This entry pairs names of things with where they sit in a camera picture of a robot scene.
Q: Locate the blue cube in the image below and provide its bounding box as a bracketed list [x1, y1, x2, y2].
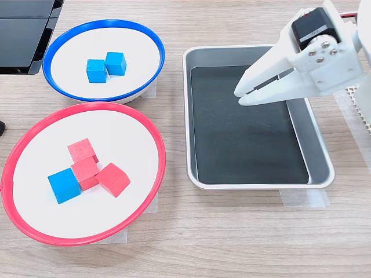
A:
[48, 167, 81, 204]
[86, 58, 107, 84]
[104, 52, 128, 76]

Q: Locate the steel tray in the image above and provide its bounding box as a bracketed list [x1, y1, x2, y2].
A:
[182, 44, 336, 191]

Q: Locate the black tray mat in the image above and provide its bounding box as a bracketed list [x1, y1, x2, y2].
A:
[190, 65, 310, 185]

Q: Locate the clear tape strip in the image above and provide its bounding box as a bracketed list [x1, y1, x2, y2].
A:
[144, 191, 159, 215]
[136, 78, 158, 100]
[86, 225, 128, 246]
[279, 188, 330, 208]

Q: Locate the red-rimmed white plate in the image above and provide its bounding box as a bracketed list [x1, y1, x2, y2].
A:
[0, 101, 166, 247]

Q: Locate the red cube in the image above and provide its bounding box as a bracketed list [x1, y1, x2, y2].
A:
[71, 156, 100, 191]
[94, 162, 131, 199]
[67, 138, 100, 164]

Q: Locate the blue-rimmed white plate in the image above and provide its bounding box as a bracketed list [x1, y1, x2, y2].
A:
[42, 19, 166, 105]

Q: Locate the black glossy panel device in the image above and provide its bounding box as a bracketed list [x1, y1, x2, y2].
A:
[0, 0, 65, 75]

